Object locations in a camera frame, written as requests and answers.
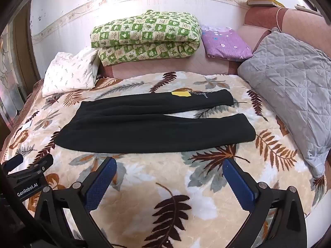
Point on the black pants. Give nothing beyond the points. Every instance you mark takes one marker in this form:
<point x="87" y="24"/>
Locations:
<point x="129" y="126"/>

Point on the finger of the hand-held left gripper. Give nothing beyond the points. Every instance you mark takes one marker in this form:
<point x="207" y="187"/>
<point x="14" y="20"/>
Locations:
<point x="41" y="165"/>
<point x="13" y="162"/>

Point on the purple pillow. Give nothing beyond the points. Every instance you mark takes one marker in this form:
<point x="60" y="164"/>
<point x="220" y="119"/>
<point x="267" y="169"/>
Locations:
<point x="225" y="44"/>

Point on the pink quilted bed sheet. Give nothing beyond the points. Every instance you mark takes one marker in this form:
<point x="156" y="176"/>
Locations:
<point x="168" y="62"/>

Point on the pink upholstered headboard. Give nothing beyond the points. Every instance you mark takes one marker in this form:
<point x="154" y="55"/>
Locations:
<point x="261" y="18"/>

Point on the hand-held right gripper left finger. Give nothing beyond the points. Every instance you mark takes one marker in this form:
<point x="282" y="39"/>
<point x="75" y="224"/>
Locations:
<point x="100" y="180"/>

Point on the grey quilted blanket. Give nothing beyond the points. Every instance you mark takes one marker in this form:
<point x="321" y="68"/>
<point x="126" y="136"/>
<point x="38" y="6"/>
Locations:
<point x="292" y="82"/>

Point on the wooden stained glass door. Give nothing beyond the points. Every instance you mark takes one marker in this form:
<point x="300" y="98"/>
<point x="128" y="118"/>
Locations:
<point x="15" y="64"/>

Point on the white twig print pillow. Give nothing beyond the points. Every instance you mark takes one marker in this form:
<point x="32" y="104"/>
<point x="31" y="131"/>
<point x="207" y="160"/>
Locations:
<point x="69" y="72"/>

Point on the leaf print fleece blanket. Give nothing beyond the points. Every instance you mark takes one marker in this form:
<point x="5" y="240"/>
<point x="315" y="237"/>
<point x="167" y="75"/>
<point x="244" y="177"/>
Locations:
<point x="160" y="170"/>

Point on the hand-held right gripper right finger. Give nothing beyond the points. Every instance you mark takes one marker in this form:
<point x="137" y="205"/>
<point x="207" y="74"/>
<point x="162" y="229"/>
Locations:
<point x="238" y="186"/>

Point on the green checkered folded quilt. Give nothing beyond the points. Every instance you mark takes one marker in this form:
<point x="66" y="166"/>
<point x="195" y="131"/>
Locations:
<point x="144" y="36"/>

